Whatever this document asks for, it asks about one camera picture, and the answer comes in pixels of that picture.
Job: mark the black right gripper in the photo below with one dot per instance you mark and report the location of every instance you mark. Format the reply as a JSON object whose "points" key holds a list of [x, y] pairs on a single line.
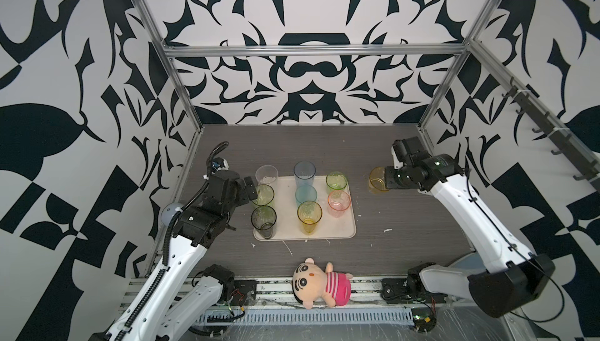
{"points": [[390, 182]]}

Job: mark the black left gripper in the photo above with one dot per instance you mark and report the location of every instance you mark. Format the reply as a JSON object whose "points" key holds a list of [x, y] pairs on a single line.
{"points": [[244, 197]]}

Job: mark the short yellow plastic cup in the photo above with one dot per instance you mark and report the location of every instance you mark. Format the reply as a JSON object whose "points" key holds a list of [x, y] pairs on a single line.
{"points": [[376, 181]]}

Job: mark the tall green plastic cup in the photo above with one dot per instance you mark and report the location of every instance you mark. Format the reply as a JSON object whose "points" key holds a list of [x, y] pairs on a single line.
{"points": [[265, 195]]}

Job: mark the clear plastic cup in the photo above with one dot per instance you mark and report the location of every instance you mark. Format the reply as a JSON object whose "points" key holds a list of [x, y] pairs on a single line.
{"points": [[267, 175]]}

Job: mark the dark grey plastic cup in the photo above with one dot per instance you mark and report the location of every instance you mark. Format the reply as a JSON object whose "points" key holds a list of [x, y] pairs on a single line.
{"points": [[263, 220]]}

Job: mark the teal plastic cup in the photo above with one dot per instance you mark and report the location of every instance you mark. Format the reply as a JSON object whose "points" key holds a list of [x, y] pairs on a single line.
{"points": [[305, 193]]}

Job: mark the short green plastic cup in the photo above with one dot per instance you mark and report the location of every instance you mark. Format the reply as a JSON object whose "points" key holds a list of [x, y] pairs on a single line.
{"points": [[336, 181]]}

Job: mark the tall blue plastic cup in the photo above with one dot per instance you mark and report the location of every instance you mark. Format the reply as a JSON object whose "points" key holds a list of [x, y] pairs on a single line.
{"points": [[304, 173]]}

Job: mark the pink plastic cup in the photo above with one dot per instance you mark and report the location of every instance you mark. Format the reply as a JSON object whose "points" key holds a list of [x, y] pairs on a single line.
{"points": [[338, 203]]}

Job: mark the tall yellow plastic cup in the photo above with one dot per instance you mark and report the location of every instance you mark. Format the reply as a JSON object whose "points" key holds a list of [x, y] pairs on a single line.
{"points": [[309, 214]]}

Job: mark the beige plastic tray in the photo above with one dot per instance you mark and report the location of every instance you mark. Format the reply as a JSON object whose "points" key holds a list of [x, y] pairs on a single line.
{"points": [[289, 227]]}

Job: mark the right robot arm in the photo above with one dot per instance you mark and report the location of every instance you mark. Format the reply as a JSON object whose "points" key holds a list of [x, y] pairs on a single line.
{"points": [[511, 275]]}

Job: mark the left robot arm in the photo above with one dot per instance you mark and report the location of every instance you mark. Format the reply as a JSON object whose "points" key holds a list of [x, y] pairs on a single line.
{"points": [[155, 314]]}

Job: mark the light blue zip pouch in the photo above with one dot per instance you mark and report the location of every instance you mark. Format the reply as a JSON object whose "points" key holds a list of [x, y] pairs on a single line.
{"points": [[471, 262]]}

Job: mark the cartoon boy plush doll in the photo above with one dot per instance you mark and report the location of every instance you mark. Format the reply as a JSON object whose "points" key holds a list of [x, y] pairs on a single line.
{"points": [[310, 283]]}

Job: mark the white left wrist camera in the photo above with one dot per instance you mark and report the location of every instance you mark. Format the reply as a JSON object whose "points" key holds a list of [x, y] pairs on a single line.
{"points": [[218, 164]]}

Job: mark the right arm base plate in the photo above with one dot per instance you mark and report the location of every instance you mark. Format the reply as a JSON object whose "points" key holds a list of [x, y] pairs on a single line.
{"points": [[398, 290]]}

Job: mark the white slotted cable duct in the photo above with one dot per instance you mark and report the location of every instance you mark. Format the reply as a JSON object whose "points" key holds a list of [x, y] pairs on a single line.
{"points": [[322, 316]]}

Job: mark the wall hook rail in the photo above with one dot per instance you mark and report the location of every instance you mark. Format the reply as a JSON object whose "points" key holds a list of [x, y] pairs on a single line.
{"points": [[547, 125]]}

